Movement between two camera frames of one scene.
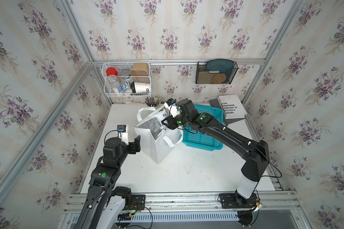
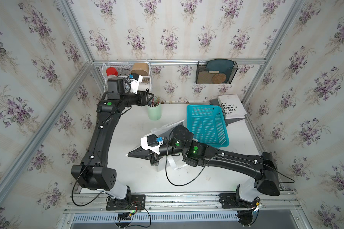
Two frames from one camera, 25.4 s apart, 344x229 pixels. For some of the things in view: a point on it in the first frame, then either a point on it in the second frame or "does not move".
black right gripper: (170, 123) -> (154, 160)
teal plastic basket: (204, 140) does not move
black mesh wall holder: (216, 71) does not move
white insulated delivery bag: (155, 143) -> (169, 161)
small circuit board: (125, 216) does not move
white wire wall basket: (127, 79) does not move
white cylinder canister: (140, 87) does not move
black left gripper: (135, 147) -> (144, 98)
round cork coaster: (219, 78) does not move
